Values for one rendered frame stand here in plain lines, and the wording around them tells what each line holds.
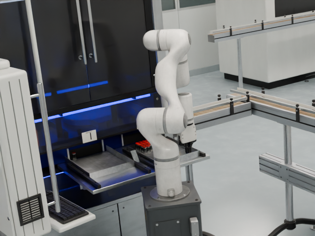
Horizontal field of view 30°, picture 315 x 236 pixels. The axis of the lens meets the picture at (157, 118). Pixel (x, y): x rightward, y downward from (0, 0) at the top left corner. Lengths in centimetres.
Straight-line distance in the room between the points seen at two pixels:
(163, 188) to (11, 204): 69
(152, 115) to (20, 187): 65
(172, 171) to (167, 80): 42
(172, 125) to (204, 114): 115
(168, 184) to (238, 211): 189
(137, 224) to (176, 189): 87
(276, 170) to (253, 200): 78
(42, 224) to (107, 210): 82
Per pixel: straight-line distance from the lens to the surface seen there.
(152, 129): 266
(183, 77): 298
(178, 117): 262
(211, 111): 382
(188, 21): 898
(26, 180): 259
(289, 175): 392
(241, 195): 483
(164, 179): 272
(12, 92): 248
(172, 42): 273
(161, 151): 267
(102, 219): 345
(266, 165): 406
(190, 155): 316
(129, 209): 351
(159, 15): 336
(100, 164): 322
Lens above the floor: 200
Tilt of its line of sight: 16 degrees down
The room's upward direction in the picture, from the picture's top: 5 degrees counter-clockwise
